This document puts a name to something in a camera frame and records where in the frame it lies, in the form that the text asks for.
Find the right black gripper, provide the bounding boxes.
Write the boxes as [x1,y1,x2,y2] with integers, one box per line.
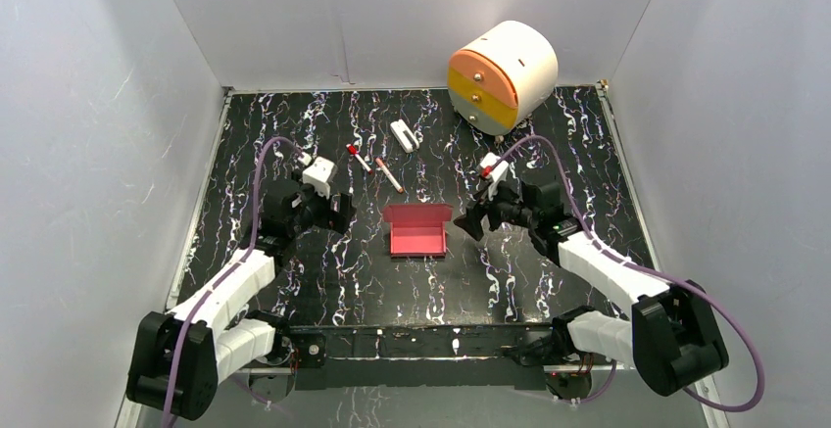
[452,175,537,242]

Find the pink paper box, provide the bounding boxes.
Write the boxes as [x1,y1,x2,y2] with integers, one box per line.
[382,203,452,258]

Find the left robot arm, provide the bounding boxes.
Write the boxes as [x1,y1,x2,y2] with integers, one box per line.
[125,183,356,424]

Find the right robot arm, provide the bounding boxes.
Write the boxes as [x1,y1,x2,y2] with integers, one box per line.
[454,183,729,396]

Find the orange capped white marker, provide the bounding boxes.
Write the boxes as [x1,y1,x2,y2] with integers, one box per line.
[374,157,405,194]

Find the red capped white marker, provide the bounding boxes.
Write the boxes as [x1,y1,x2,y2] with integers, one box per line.
[346,144,373,174]

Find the white rectangular clip block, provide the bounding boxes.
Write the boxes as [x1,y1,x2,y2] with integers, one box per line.
[390,119,420,154]

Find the round white drawer cabinet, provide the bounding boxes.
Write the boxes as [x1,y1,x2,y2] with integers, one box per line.
[447,21,559,136]

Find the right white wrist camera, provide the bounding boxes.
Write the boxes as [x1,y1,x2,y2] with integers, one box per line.
[478,152,510,200]

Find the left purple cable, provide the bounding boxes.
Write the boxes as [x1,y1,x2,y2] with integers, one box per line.
[159,136,307,428]

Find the purple cable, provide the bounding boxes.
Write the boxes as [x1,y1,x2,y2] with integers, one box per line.
[483,134,766,414]
[159,136,307,428]

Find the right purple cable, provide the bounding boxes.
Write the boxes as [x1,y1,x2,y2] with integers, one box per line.
[483,134,766,414]

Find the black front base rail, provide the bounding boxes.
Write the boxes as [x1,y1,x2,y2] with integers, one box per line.
[289,323,567,391]

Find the aluminium frame rail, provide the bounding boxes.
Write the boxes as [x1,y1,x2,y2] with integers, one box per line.
[113,326,732,428]

